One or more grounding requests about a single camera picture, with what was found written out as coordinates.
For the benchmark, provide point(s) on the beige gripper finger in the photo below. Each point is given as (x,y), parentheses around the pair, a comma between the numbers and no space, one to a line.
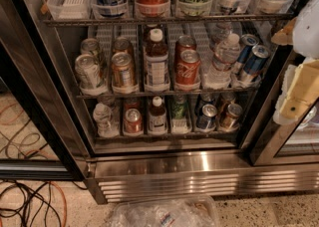
(284,36)
(303,91)

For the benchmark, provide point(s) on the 7up can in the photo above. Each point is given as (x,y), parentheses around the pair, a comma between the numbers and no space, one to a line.
(88,70)
(92,47)

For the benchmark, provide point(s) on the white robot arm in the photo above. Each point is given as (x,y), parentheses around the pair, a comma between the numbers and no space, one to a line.
(306,31)

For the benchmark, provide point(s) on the rear blue Red Bull can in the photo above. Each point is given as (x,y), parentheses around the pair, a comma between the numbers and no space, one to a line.
(248,41)

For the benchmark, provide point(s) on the blue red bull can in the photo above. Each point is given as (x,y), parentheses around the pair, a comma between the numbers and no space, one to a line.
(248,41)
(255,63)

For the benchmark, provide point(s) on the front blue Red Bull can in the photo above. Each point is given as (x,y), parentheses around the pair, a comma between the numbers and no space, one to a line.
(255,63)

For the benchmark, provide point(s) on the bottom shelf gold can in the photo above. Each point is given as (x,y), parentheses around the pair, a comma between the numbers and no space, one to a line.
(229,119)

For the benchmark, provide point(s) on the bottom shelf blue can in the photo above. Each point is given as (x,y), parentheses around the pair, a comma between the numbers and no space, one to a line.
(206,117)

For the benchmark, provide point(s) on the rear red Coca-Cola can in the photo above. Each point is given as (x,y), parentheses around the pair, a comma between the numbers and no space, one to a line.
(184,42)

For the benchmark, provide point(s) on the red coca-cola can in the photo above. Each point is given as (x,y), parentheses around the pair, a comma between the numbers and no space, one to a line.
(186,69)
(184,42)

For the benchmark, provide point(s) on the front red Coca-Cola can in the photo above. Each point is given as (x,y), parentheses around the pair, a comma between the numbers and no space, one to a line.
(186,69)

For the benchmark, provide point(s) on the bottom shelf green can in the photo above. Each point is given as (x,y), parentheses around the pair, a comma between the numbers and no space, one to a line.
(178,107)

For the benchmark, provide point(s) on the stainless steel fridge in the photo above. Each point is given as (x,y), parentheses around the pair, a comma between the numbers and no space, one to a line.
(38,57)

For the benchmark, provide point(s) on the bottom shelf tea bottle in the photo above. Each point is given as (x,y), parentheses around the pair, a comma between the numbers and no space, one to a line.
(157,116)

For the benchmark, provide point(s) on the bottom shelf red can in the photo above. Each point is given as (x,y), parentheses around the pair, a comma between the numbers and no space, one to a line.
(133,121)

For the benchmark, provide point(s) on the rear gold soda can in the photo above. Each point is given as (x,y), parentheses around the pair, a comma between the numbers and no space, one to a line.
(122,44)

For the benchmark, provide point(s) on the gold soda can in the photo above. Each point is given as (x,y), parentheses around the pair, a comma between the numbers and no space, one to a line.
(123,70)
(122,44)

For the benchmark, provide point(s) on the front gold soda can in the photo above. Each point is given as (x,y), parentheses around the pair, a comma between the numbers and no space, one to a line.
(123,70)

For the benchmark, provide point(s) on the bottom shelf water bottle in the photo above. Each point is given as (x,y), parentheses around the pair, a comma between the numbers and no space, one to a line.
(105,121)

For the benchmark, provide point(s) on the rear clear water bottle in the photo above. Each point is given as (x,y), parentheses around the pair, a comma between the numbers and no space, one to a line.
(219,32)

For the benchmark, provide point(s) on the clear water bottle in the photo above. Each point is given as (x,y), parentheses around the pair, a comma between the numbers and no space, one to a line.
(219,32)
(224,56)

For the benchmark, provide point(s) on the front clear water bottle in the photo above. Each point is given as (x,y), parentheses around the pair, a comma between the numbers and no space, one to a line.
(224,56)

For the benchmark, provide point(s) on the clear plastic bag on floor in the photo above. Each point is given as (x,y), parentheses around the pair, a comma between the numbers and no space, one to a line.
(183,211)

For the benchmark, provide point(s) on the front iced tea bottle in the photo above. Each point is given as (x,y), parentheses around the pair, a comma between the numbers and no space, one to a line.
(156,59)

